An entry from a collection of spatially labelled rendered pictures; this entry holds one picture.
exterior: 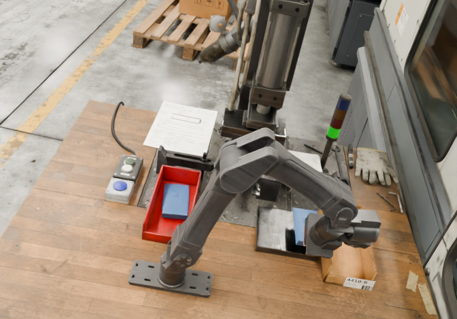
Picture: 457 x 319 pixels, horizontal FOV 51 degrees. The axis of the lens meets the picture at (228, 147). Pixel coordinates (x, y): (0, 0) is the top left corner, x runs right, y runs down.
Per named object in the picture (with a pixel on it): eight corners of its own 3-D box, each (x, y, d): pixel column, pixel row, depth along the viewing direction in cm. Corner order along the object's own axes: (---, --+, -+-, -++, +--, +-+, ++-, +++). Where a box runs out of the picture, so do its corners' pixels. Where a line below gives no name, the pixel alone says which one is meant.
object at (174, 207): (161, 220, 132) (162, 213, 130) (165, 183, 144) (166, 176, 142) (186, 222, 133) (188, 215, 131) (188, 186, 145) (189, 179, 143)
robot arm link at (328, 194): (356, 186, 107) (250, 116, 95) (366, 214, 99) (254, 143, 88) (317, 217, 112) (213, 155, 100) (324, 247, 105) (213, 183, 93)
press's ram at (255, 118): (217, 146, 135) (235, 49, 117) (226, 100, 156) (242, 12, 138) (281, 158, 135) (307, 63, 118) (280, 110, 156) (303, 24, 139)
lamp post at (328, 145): (311, 175, 160) (337, 98, 143) (310, 164, 165) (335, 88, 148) (329, 177, 160) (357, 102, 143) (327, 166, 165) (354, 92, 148)
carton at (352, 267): (322, 284, 125) (330, 264, 120) (315, 217, 145) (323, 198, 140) (370, 292, 125) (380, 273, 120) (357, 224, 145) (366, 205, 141)
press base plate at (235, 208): (137, 213, 137) (137, 206, 136) (169, 120, 178) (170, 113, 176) (358, 253, 139) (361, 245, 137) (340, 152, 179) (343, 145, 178)
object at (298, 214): (296, 248, 124) (298, 240, 122) (292, 208, 136) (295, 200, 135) (322, 252, 124) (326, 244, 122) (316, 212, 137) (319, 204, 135)
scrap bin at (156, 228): (141, 239, 126) (142, 223, 122) (160, 179, 146) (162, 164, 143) (186, 247, 126) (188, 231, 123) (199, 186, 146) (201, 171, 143)
